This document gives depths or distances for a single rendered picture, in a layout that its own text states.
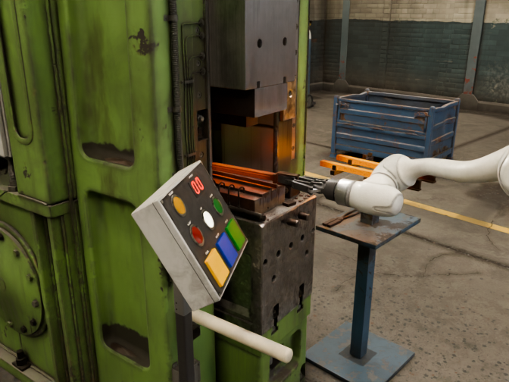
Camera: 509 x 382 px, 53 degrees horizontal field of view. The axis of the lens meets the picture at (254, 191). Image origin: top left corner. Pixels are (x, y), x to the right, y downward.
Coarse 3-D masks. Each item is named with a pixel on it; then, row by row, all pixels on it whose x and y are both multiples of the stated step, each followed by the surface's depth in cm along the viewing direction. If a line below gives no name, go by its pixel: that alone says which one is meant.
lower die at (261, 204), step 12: (216, 180) 195; (228, 180) 195; (240, 180) 191; (264, 180) 194; (240, 192) 185; (252, 192) 182; (264, 192) 182; (276, 192) 188; (240, 204) 181; (252, 204) 178; (264, 204) 183; (276, 204) 190
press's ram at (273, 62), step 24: (216, 0) 158; (240, 0) 153; (264, 0) 159; (288, 0) 170; (216, 24) 160; (240, 24) 155; (264, 24) 162; (288, 24) 173; (216, 48) 163; (240, 48) 157; (264, 48) 164; (288, 48) 176; (216, 72) 165; (240, 72) 160; (264, 72) 167; (288, 72) 179
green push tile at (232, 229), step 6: (228, 222) 143; (234, 222) 145; (228, 228) 139; (234, 228) 143; (228, 234) 139; (234, 234) 141; (240, 234) 145; (234, 240) 140; (240, 240) 143; (240, 246) 141
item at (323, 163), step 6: (324, 162) 219; (330, 162) 218; (336, 162) 218; (342, 168) 213; (348, 168) 211; (354, 168) 209; (360, 168) 209; (360, 174) 208; (366, 174) 206; (420, 180) 192; (414, 186) 194; (420, 186) 193
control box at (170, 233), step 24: (192, 168) 138; (168, 192) 120; (192, 192) 131; (216, 192) 145; (144, 216) 116; (168, 216) 115; (192, 216) 125; (216, 216) 138; (168, 240) 117; (192, 240) 120; (216, 240) 131; (168, 264) 119; (192, 264) 117; (192, 288) 120; (216, 288) 120
